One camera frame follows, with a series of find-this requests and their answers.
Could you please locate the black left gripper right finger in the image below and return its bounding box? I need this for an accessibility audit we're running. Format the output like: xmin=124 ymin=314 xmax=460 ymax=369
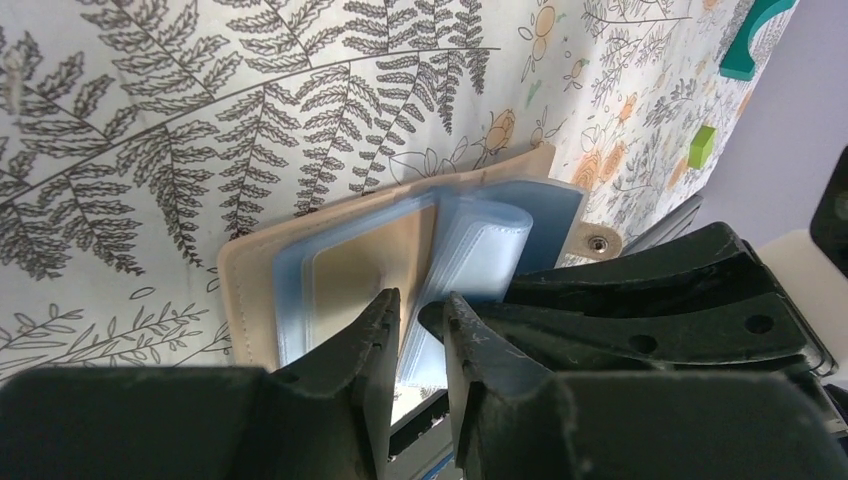
xmin=442 ymin=294 xmax=847 ymax=479

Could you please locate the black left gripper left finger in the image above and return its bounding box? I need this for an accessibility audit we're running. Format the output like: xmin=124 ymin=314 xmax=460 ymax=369
xmin=1 ymin=288 xmax=401 ymax=479

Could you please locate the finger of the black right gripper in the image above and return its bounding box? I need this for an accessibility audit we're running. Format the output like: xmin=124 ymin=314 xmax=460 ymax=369
xmin=418 ymin=221 xmax=837 ymax=378

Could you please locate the gold credit card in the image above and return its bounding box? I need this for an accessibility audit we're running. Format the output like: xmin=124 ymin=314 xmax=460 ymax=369
xmin=307 ymin=206 xmax=437 ymax=350

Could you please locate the beige leather card holder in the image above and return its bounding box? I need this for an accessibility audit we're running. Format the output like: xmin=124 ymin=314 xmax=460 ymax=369
xmin=217 ymin=145 xmax=623 ymax=388

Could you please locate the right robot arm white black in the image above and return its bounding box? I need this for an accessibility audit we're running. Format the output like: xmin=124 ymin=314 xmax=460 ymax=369
xmin=470 ymin=222 xmax=847 ymax=381

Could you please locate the teal card on table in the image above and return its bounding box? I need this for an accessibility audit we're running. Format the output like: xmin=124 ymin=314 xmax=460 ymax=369
xmin=719 ymin=0 xmax=796 ymax=82

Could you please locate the green small block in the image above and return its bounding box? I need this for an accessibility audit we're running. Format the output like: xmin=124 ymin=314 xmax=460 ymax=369
xmin=687 ymin=125 xmax=716 ymax=169

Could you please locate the floral table cloth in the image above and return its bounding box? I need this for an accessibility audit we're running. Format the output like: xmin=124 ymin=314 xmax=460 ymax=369
xmin=1 ymin=1 xmax=753 ymax=379

